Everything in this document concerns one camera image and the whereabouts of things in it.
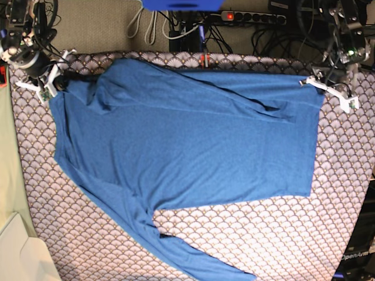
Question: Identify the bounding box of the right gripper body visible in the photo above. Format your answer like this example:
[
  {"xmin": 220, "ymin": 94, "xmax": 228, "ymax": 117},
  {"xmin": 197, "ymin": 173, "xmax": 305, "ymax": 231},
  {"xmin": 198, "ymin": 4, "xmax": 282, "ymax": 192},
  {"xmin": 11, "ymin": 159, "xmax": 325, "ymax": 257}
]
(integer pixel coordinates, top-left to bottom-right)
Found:
[{"xmin": 1, "ymin": 43, "xmax": 58, "ymax": 83}]

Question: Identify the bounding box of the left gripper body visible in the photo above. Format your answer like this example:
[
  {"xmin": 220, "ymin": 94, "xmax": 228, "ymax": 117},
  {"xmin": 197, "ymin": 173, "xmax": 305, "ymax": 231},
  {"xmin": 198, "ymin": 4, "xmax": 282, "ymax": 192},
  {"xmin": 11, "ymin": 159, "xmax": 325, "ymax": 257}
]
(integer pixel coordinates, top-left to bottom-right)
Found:
[{"xmin": 311, "ymin": 56, "xmax": 353, "ymax": 94}]

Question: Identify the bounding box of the blue long-sleeve T-shirt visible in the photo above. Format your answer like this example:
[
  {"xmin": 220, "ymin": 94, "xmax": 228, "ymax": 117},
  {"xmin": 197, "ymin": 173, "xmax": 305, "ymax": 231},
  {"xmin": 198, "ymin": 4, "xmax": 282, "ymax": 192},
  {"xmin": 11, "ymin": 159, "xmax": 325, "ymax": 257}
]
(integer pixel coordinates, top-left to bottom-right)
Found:
[{"xmin": 49, "ymin": 59, "xmax": 324, "ymax": 280}]

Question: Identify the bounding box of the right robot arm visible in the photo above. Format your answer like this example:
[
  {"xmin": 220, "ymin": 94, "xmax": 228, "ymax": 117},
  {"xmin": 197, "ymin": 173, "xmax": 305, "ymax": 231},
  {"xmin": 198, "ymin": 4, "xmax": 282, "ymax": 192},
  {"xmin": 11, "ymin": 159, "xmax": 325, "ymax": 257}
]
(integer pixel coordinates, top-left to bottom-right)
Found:
[{"xmin": 1, "ymin": 1, "xmax": 324, "ymax": 100}]

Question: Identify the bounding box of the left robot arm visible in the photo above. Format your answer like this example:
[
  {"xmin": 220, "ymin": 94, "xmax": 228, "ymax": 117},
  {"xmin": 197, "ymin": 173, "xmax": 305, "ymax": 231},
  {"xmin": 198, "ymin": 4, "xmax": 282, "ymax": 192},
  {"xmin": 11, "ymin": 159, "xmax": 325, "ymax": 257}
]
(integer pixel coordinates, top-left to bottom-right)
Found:
[{"xmin": 55, "ymin": 1, "xmax": 366, "ymax": 95}]

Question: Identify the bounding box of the red black table clamp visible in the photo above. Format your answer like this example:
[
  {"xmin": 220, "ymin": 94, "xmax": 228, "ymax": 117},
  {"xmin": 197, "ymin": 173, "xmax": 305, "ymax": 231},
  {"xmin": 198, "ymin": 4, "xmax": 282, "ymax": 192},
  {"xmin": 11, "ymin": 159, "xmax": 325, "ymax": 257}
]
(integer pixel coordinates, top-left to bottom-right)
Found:
[{"xmin": 199, "ymin": 25, "xmax": 210, "ymax": 68}]

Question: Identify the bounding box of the fan-patterned table cloth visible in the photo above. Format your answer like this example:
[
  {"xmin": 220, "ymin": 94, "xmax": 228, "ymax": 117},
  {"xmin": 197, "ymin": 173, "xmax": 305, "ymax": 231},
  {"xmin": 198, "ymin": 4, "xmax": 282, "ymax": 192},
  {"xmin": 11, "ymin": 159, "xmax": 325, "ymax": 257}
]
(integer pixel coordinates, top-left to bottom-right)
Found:
[{"xmin": 9, "ymin": 67, "xmax": 374, "ymax": 280}]

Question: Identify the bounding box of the white plastic bin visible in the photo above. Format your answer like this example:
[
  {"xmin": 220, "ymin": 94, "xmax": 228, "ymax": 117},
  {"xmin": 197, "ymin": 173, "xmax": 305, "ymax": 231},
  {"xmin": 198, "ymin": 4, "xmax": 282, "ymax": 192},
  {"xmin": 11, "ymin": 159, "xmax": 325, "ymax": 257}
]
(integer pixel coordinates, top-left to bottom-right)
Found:
[{"xmin": 1, "ymin": 212, "xmax": 61, "ymax": 280}]

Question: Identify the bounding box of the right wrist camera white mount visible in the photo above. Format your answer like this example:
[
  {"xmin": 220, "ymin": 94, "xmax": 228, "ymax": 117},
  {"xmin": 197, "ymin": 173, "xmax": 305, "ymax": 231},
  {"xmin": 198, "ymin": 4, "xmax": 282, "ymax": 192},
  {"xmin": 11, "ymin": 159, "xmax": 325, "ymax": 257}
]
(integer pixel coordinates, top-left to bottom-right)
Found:
[{"xmin": 15, "ymin": 49, "xmax": 77, "ymax": 104}]

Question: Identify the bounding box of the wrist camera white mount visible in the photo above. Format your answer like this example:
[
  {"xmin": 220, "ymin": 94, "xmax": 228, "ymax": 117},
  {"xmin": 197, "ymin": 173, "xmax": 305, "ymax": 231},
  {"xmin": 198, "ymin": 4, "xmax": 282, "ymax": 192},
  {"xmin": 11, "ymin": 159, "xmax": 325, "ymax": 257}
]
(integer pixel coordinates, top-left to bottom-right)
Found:
[
  {"xmin": 15, "ymin": 49, "xmax": 77, "ymax": 104},
  {"xmin": 299, "ymin": 76, "xmax": 359, "ymax": 114}
]

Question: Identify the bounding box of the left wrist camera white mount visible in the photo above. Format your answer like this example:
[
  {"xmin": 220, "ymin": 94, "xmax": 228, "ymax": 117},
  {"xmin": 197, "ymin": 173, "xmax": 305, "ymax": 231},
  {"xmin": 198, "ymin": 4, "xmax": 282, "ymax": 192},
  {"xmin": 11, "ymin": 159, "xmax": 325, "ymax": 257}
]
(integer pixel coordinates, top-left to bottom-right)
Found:
[{"xmin": 299, "ymin": 76, "xmax": 359, "ymax": 114}]

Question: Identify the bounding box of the white looped cable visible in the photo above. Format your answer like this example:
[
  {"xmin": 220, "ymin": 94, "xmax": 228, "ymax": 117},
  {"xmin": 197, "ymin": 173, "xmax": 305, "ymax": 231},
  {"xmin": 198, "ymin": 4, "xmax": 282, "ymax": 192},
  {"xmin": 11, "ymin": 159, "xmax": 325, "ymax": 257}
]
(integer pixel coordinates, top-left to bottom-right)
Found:
[{"xmin": 127, "ymin": 8, "xmax": 159, "ymax": 45}]

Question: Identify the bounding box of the black power strip red switch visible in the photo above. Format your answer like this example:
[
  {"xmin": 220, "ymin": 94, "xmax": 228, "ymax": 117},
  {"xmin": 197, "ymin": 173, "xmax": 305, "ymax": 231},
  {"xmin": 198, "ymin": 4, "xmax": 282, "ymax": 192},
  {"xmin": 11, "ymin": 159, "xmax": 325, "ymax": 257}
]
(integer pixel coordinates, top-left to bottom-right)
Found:
[{"xmin": 219, "ymin": 11, "xmax": 287, "ymax": 26}]

